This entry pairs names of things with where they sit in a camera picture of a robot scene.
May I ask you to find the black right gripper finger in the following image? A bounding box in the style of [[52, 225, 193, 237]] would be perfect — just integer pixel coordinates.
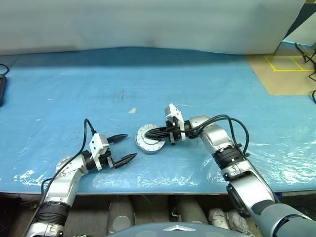
[[147, 126, 171, 135], [145, 133, 171, 142]]

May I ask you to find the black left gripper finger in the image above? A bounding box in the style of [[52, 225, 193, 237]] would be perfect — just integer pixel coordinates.
[[107, 133, 128, 145], [114, 153, 138, 169]]

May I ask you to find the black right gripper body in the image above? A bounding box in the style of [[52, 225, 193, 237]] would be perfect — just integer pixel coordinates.
[[166, 120, 182, 147]]

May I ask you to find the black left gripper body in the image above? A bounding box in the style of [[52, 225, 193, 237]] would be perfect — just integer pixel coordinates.
[[98, 148, 117, 170]]

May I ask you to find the round silver motor lid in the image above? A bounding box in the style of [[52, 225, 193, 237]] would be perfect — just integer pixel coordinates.
[[135, 123, 167, 152]]

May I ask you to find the grey rounded robot leg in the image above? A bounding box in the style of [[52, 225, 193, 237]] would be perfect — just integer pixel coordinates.
[[177, 196, 210, 225], [108, 196, 136, 233]]

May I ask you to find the grey-blue robot torso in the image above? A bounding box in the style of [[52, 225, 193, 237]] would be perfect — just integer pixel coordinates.
[[105, 221, 213, 237]]

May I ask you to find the blue plastic table cover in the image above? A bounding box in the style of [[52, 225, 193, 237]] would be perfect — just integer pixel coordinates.
[[0, 46, 316, 196]]

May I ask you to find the white shoes pair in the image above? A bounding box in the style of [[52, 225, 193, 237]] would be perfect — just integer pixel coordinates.
[[208, 207, 250, 237]]

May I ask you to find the white backdrop board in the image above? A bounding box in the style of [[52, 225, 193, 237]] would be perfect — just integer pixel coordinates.
[[0, 0, 306, 55]]

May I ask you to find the black flat device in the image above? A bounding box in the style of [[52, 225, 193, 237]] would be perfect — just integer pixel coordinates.
[[0, 75, 8, 108]]

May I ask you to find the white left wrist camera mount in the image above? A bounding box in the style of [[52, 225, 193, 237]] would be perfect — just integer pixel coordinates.
[[89, 133, 111, 171]]

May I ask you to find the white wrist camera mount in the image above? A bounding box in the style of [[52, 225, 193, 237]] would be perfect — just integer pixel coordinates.
[[89, 133, 111, 171], [163, 103, 187, 142]]

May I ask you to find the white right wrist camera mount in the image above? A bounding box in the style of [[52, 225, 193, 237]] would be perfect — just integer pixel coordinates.
[[163, 103, 187, 142]]

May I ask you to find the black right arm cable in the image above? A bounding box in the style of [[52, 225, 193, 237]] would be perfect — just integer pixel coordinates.
[[189, 114, 249, 157]]

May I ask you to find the black cable on floor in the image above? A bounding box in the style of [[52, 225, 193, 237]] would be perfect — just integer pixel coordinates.
[[294, 41, 316, 103]]

